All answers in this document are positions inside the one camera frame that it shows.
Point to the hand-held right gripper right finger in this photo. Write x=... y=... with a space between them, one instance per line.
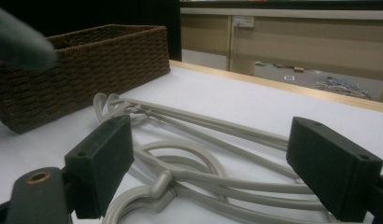
x=333 y=168

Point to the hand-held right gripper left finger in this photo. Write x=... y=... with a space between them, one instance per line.
x=99 y=168

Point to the grey plastic clothes hanger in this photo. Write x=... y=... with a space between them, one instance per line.
x=217 y=142
x=192 y=113
x=161 y=186

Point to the brown woven basket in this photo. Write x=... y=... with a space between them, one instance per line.
x=96 y=71

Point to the black curtain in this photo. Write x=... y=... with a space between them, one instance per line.
x=87 y=14

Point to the small wooden block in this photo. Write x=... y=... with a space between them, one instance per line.
x=299 y=69

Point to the wooden shelf unit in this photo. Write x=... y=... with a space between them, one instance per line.
x=304 y=43

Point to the white table cover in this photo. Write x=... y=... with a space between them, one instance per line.
x=227 y=93

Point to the white wall socket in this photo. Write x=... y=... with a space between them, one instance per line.
x=243 y=21

